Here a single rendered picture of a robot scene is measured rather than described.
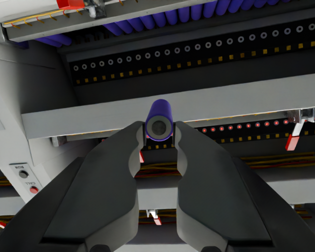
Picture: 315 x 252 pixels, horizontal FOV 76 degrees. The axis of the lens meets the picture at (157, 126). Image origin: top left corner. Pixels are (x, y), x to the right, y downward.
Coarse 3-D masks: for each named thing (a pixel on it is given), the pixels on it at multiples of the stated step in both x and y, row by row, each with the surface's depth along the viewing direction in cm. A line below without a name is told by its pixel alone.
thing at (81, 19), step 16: (128, 0) 27; (144, 0) 27; (160, 0) 27; (176, 0) 27; (192, 0) 26; (208, 0) 27; (32, 16) 28; (64, 16) 29; (80, 16) 29; (112, 16) 28; (128, 16) 29; (16, 32) 31; (32, 32) 30; (48, 32) 31
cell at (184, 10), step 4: (180, 8) 30; (184, 8) 30; (188, 8) 31; (180, 12) 31; (184, 12) 31; (188, 12) 32; (180, 16) 33; (184, 16) 33; (188, 16) 34; (180, 20) 35; (184, 20) 34
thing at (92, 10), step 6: (60, 0) 19; (66, 0) 19; (72, 0) 20; (78, 0) 21; (60, 6) 19; (66, 6) 19; (72, 6) 20; (78, 6) 21; (84, 6) 22; (90, 6) 24; (90, 12) 25
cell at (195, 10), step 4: (200, 4) 29; (192, 8) 31; (196, 8) 30; (200, 8) 31; (192, 12) 32; (196, 12) 32; (200, 12) 32; (192, 16) 34; (196, 16) 33; (200, 16) 35
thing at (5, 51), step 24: (0, 0) 25; (24, 0) 25; (48, 0) 26; (0, 24) 30; (240, 24) 38; (264, 24) 37; (0, 48) 32; (24, 48) 35; (48, 48) 43; (120, 48) 42
